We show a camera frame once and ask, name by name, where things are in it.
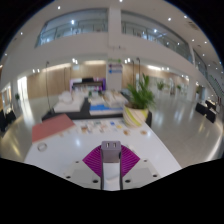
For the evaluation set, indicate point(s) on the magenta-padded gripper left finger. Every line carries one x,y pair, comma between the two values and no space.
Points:
93,163

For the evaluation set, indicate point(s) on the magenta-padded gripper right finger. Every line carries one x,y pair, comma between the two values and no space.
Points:
130,163

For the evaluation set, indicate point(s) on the small grey-mauve charger block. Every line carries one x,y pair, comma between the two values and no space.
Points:
110,151

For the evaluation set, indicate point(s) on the row of small colourful badges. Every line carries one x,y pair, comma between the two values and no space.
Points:
100,126

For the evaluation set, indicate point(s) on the pink rectangular mat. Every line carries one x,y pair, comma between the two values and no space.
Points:
51,128

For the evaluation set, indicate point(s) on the blue model base board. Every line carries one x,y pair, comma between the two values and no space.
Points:
100,108

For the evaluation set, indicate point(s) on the potted plant in striped pot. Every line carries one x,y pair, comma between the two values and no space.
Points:
138,106

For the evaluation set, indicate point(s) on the black piano with purple backdrop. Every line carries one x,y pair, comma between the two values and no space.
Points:
88,82

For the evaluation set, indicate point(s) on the distant green potted plants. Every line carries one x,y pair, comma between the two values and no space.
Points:
161,85

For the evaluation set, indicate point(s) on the arrow direction signs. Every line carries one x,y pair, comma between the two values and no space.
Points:
115,68

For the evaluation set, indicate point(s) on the black covered tables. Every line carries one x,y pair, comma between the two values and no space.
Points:
6,118

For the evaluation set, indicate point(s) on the tall indoor plant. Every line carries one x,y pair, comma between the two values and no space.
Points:
17,97

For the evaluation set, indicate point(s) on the glass balcony railing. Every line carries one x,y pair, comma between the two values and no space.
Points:
156,36
73,28

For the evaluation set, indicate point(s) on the recessed ceiling lights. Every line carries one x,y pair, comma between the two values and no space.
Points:
169,19

